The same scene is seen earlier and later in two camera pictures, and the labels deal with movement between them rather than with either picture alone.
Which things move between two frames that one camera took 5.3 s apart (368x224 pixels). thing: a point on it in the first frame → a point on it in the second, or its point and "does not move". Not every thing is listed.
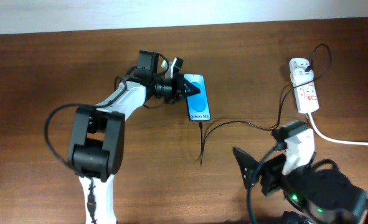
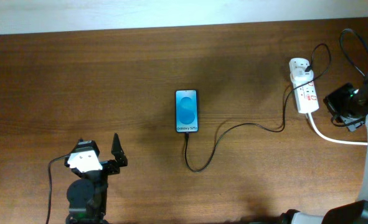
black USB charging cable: x=203 y=147 → x=256 y=124
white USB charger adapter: x=299 y=76 does not move
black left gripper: x=180 y=91 → x=113 y=165
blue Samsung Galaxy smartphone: x=198 y=104 → x=187 y=111
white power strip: x=305 y=91 does not move
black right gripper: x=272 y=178 → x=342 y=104
